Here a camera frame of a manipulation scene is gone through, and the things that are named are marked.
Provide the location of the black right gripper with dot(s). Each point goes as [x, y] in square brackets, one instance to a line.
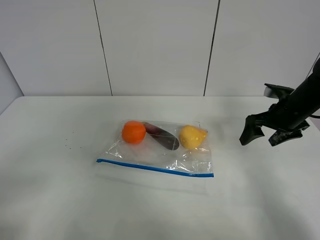
[287, 122]

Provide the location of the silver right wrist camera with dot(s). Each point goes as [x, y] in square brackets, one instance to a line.
[277, 91]

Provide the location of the orange toy fruit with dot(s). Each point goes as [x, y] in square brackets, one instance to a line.
[133, 132]

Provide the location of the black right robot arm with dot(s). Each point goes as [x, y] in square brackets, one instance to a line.
[306, 97]

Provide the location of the yellow toy pear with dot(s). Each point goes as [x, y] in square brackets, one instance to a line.
[192, 137]

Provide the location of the clear zip bag blue seal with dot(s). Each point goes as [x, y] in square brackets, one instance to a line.
[150, 155]

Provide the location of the dark purple toy eggplant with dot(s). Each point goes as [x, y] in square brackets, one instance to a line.
[165, 133]

